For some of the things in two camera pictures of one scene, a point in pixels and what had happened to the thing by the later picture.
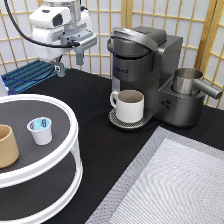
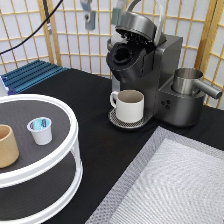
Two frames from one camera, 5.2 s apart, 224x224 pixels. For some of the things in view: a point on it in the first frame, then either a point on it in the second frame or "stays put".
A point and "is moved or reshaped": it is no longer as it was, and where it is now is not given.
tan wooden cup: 9,152 stays put
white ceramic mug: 129,104 stays put
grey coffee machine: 144,60 is moved or reshaped
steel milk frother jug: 187,81 stays put
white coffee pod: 41,128 stays put
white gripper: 56,30 → 89,15
